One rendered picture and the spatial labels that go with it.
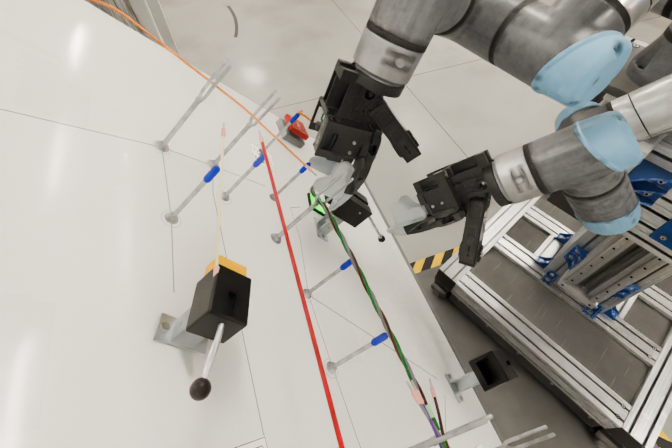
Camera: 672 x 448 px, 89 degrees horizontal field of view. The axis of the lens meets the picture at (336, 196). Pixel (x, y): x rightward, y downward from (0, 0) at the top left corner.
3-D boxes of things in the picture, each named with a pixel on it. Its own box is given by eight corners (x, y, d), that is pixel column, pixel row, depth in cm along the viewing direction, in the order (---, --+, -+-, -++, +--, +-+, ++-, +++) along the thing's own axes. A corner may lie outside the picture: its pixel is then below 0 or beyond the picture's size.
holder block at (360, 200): (354, 228, 57) (372, 214, 56) (331, 214, 54) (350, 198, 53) (349, 210, 60) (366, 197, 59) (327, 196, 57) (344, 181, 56)
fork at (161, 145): (154, 138, 42) (221, 51, 37) (168, 144, 44) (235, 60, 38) (154, 149, 41) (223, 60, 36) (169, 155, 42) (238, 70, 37)
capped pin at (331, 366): (327, 374, 39) (385, 340, 36) (325, 360, 40) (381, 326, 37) (336, 375, 40) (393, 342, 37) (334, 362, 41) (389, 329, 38)
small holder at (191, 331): (126, 420, 23) (185, 376, 20) (163, 303, 30) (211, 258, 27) (189, 431, 25) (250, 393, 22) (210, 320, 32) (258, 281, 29)
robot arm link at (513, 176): (546, 187, 51) (543, 202, 44) (514, 197, 54) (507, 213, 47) (524, 141, 51) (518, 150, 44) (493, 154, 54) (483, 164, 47)
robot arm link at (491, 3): (511, 71, 45) (470, 60, 38) (450, 35, 51) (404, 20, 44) (554, 8, 41) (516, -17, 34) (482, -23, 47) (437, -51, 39)
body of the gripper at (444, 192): (423, 175, 61) (491, 146, 53) (444, 219, 61) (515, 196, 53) (407, 185, 55) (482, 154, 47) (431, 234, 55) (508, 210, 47)
